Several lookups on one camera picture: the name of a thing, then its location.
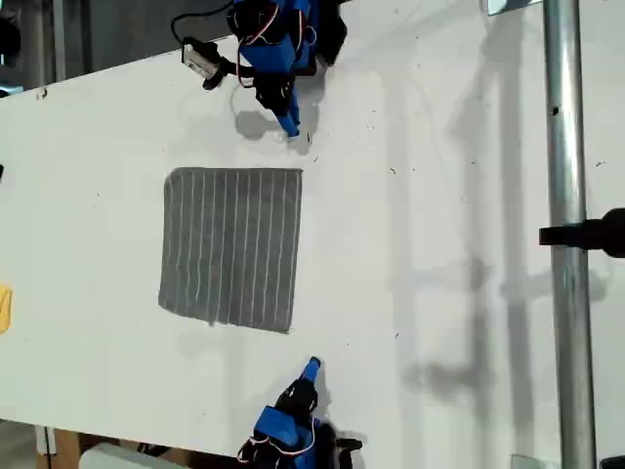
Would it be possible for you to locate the wooden table frame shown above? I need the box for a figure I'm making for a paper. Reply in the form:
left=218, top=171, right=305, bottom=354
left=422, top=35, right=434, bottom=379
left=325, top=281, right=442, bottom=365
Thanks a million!
left=33, top=423, right=83, bottom=469

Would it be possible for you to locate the yellow object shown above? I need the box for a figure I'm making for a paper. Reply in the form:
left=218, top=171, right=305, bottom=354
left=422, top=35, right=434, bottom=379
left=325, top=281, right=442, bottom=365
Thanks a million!
left=0, top=284, right=14, bottom=335

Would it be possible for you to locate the short black camera stalk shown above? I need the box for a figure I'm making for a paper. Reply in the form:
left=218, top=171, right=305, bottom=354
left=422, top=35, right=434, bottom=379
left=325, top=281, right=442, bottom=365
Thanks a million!
left=201, top=56, right=256, bottom=92

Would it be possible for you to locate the dark round background object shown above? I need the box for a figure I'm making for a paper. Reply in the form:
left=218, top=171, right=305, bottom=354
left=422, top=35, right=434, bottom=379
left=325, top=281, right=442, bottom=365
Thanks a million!
left=0, top=16, right=23, bottom=67

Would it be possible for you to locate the black clamp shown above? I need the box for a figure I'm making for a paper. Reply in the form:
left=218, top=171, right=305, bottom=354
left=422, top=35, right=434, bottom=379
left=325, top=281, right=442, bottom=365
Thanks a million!
left=538, top=207, right=625, bottom=259

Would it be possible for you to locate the red white servo wire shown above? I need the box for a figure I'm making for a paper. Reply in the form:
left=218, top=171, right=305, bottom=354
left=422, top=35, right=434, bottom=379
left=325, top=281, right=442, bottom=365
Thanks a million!
left=236, top=433, right=318, bottom=465
left=235, top=46, right=258, bottom=90

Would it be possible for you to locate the white box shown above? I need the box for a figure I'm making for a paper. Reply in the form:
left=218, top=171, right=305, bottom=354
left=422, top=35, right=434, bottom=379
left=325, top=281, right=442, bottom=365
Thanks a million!
left=79, top=443, right=196, bottom=469

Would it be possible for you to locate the black camera cable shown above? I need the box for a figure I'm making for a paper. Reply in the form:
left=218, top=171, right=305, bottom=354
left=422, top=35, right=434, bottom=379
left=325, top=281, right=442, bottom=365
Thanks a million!
left=170, top=0, right=235, bottom=45

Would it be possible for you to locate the black camera box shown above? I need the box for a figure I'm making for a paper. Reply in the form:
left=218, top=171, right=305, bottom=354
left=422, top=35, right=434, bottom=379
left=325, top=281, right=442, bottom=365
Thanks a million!
left=181, top=37, right=221, bottom=79

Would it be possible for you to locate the grey striped towel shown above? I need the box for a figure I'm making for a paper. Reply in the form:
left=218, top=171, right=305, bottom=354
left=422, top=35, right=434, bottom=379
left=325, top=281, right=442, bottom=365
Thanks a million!
left=157, top=166, right=305, bottom=335

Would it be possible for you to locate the steel post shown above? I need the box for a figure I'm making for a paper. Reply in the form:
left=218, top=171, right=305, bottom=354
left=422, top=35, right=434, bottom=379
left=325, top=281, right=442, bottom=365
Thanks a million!
left=541, top=0, right=600, bottom=469

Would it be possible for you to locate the metal table bracket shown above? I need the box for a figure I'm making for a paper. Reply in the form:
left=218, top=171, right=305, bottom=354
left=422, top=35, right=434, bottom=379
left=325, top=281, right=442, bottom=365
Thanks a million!
left=480, top=0, right=539, bottom=18

